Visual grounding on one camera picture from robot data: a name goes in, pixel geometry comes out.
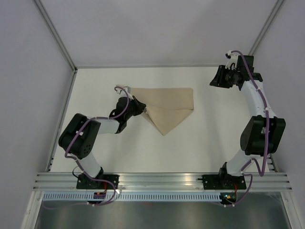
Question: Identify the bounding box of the beige cloth napkin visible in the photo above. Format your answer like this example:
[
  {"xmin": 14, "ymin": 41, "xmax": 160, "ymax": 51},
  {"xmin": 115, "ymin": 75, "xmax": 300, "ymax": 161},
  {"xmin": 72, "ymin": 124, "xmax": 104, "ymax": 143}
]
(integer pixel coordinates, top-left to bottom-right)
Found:
[{"xmin": 131, "ymin": 87, "xmax": 194, "ymax": 136}]

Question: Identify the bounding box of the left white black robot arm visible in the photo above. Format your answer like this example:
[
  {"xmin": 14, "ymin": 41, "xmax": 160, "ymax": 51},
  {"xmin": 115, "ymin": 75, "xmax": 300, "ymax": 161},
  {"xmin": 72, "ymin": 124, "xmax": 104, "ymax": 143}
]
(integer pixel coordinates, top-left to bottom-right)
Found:
[{"xmin": 58, "ymin": 96, "xmax": 146, "ymax": 189}]

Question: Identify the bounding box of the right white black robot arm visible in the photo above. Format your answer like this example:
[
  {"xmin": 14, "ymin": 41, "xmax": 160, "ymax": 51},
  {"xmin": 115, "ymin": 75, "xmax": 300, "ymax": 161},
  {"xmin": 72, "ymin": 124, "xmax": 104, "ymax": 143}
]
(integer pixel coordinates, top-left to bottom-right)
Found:
[{"xmin": 203, "ymin": 51, "xmax": 286, "ymax": 190}]

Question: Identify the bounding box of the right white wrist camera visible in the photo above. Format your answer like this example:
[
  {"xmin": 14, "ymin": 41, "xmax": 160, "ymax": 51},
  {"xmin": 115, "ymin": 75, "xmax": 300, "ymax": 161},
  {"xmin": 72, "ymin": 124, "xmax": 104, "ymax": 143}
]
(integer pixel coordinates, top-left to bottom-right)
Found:
[{"xmin": 225, "ymin": 50, "xmax": 240, "ymax": 70}]

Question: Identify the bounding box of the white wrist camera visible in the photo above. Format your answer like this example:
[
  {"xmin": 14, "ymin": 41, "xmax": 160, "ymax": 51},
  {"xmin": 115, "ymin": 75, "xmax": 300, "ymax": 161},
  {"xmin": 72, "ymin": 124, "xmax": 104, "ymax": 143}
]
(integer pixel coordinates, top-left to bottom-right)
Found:
[
  {"xmin": 115, "ymin": 85, "xmax": 133, "ymax": 100},
  {"xmin": 225, "ymin": 50, "xmax": 240, "ymax": 70}
]

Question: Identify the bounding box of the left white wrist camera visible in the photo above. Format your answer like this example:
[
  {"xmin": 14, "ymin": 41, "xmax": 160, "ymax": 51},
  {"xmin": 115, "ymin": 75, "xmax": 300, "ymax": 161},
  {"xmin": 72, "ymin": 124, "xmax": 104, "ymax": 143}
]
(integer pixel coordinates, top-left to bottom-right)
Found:
[{"xmin": 115, "ymin": 85, "xmax": 133, "ymax": 100}]

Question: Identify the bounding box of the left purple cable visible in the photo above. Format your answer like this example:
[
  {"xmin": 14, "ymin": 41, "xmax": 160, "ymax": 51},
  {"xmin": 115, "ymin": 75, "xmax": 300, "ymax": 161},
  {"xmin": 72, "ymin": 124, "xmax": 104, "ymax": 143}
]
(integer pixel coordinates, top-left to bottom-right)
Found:
[{"xmin": 64, "ymin": 86, "xmax": 131, "ymax": 182}]

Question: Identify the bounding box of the right aluminium frame post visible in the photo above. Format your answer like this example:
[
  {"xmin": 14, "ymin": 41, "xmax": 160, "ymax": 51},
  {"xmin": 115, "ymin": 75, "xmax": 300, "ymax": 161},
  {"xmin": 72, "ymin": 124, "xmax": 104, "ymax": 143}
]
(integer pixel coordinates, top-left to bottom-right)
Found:
[{"xmin": 248, "ymin": 0, "xmax": 286, "ymax": 56}]

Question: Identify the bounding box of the aluminium frame post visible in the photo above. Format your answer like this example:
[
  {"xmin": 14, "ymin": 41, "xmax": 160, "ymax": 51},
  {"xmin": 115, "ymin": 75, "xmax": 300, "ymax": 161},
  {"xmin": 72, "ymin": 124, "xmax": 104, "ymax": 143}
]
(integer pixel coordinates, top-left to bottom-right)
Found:
[
  {"xmin": 32, "ymin": 0, "xmax": 77, "ymax": 72},
  {"xmin": 248, "ymin": 0, "xmax": 286, "ymax": 56}
]

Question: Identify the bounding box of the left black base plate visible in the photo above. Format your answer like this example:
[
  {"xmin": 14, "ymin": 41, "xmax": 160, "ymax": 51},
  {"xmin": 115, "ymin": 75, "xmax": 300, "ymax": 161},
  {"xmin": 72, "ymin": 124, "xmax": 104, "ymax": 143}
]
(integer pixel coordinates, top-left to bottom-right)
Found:
[{"xmin": 76, "ymin": 174, "xmax": 119, "ymax": 190}]

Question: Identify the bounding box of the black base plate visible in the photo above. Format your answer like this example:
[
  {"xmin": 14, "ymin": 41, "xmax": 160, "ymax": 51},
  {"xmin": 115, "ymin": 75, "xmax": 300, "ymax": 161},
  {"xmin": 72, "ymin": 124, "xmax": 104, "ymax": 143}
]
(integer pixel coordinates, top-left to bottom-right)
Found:
[
  {"xmin": 197, "ymin": 174, "xmax": 247, "ymax": 190},
  {"xmin": 76, "ymin": 174, "xmax": 119, "ymax": 190}
]

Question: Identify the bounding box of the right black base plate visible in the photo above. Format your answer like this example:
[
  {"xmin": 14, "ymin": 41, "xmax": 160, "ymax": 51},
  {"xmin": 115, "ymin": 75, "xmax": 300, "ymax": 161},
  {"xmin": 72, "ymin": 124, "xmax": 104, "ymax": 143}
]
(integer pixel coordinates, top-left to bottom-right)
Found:
[{"xmin": 197, "ymin": 174, "xmax": 247, "ymax": 190}]

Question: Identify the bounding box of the aluminium mounting rail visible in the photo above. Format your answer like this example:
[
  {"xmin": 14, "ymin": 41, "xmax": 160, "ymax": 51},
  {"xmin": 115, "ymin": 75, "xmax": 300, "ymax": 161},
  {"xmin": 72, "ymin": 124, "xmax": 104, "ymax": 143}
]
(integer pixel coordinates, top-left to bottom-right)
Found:
[{"xmin": 33, "ymin": 172, "xmax": 292, "ymax": 192}]

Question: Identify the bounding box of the left aluminium frame post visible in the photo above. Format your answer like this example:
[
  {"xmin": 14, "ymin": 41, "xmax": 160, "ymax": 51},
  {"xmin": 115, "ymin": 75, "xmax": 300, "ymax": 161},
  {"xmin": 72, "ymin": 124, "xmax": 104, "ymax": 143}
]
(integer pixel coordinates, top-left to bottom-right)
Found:
[{"xmin": 32, "ymin": 0, "xmax": 77, "ymax": 72}]

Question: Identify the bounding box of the white slotted cable duct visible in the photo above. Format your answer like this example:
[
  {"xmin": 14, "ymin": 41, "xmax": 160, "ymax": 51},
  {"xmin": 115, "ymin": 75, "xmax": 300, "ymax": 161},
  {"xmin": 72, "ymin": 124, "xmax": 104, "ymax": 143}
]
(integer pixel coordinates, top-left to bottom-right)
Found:
[{"xmin": 43, "ymin": 191, "xmax": 221, "ymax": 202}]

